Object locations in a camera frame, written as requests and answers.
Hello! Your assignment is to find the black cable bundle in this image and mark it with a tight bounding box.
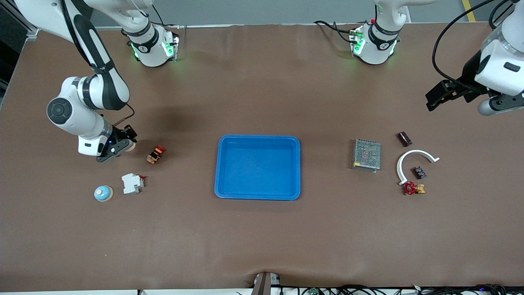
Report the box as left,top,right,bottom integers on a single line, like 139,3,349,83
282,284,524,295

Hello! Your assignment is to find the white circuit breaker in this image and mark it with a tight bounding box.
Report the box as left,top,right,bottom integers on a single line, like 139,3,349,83
122,173,145,195

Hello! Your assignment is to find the white curved plastic arc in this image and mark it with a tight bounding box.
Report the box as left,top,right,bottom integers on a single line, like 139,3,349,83
396,150,440,186

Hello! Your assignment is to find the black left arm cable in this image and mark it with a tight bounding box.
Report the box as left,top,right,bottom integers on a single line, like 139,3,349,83
433,0,512,93

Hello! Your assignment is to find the grey table clamp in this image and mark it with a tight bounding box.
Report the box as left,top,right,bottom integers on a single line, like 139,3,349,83
251,271,281,295

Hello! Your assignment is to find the metal mesh power supply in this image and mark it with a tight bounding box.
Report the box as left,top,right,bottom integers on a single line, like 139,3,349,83
352,138,381,173

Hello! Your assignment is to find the orange and red switch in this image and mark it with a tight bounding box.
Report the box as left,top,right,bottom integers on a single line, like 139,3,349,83
147,145,166,164

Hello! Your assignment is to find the aluminium frame post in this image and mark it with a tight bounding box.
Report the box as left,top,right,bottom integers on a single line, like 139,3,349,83
8,12,42,40

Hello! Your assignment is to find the red-handled brass valve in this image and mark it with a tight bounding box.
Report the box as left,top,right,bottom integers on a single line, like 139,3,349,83
402,181,426,195

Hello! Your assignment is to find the blue plastic tray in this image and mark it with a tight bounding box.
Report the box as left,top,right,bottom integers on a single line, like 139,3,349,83
215,135,301,201

